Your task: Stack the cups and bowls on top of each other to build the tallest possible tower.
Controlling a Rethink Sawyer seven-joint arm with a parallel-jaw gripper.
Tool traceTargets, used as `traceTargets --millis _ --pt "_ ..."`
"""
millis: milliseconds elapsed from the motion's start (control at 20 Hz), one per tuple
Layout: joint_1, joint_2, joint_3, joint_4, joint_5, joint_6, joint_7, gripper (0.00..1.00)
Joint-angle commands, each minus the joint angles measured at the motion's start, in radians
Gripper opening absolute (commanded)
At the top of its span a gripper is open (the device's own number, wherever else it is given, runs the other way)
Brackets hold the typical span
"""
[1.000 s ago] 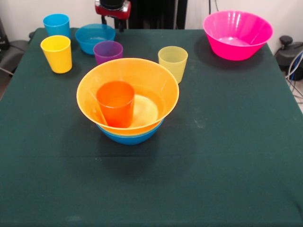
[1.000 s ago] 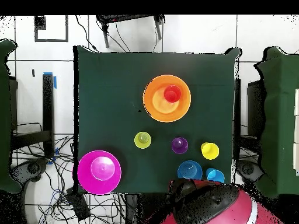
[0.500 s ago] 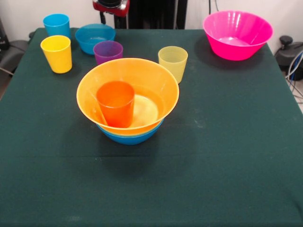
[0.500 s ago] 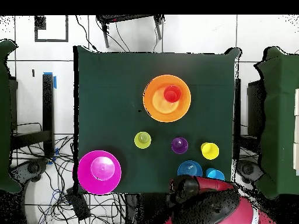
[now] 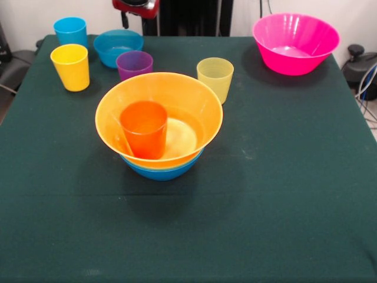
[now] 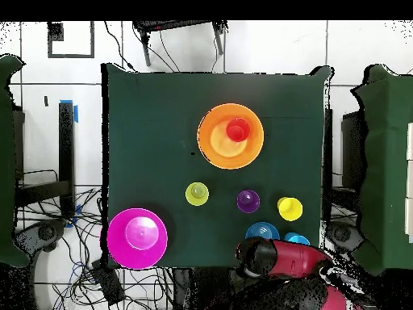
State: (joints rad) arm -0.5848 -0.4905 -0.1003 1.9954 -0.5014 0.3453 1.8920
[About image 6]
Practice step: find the small blue bowl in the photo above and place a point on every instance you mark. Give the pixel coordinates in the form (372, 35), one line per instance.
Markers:
(263, 230)

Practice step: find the pink bowl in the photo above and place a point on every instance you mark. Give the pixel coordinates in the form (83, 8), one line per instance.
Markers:
(137, 239)

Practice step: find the orange bowl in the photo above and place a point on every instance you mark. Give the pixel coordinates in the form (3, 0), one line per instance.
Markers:
(209, 145)

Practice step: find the red cup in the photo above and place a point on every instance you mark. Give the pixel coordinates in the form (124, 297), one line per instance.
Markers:
(238, 129)

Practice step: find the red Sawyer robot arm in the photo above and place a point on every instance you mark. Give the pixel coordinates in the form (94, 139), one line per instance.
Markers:
(297, 261)

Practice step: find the blue cup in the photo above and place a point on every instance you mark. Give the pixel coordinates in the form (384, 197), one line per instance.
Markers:
(295, 238)

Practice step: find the purple cup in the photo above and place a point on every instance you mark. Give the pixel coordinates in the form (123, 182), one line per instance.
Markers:
(248, 201)

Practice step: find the pale translucent yellow cup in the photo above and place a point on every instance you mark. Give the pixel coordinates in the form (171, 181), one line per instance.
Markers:
(197, 193)

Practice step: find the black floor box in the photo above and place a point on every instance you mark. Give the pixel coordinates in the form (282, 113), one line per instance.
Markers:
(108, 282)

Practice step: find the neighbouring green cloth table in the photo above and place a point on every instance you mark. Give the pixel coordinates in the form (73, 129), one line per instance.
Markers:
(387, 161)
(6, 161)

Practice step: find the dark green tablecloth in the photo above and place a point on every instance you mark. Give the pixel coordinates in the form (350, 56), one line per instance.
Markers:
(145, 129)

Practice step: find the blue tape strip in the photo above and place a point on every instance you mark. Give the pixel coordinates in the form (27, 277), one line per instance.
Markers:
(76, 113)

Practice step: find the black stool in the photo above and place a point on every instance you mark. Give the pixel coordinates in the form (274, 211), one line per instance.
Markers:
(174, 25)

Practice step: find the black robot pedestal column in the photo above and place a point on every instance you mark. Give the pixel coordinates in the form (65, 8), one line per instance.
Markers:
(206, 290)

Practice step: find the grey robot pedestal foot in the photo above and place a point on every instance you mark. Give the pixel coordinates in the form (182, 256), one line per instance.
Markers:
(45, 232)
(342, 235)

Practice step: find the black table frame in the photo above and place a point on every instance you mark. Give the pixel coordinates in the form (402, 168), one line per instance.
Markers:
(66, 145)

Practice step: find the black floor frame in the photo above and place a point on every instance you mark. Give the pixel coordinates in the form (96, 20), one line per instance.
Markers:
(71, 56)

